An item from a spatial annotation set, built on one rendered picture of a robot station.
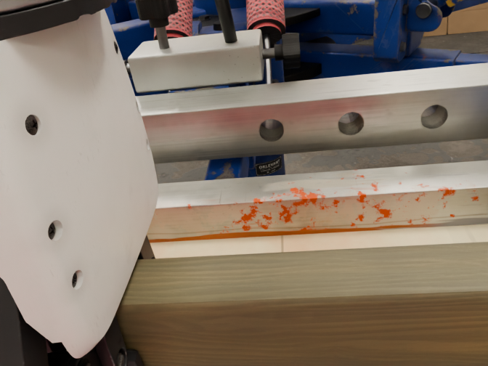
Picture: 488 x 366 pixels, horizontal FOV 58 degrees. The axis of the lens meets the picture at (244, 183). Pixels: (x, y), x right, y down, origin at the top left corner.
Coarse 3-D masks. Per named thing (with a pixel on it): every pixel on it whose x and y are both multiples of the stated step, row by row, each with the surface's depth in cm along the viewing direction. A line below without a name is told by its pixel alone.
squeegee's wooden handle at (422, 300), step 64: (192, 256) 19; (256, 256) 18; (320, 256) 18; (384, 256) 18; (448, 256) 17; (128, 320) 17; (192, 320) 17; (256, 320) 17; (320, 320) 17; (384, 320) 17; (448, 320) 16
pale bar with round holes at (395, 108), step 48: (144, 96) 42; (192, 96) 41; (240, 96) 39; (288, 96) 38; (336, 96) 37; (384, 96) 36; (432, 96) 36; (480, 96) 36; (192, 144) 40; (240, 144) 39; (288, 144) 39; (336, 144) 39; (384, 144) 38
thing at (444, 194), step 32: (480, 160) 35; (160, 192) 37; (192, 192) 36; (224, 192) 36; (256, 192) 35; (288, 192) 35; (320, 192) 34; (352, 192) 34; (384, 192) 33; (416, 192) 33; (448, 192) 33; (480, 192) 32; (160, 224) 36; (192, 224) 36; (224, 224) 35; (256, 224) 35; (288, 224) 35; (320, 224) 35; (352, 224) 35; (384, 224) 35; (416, 224) 34; (448, 224) 34
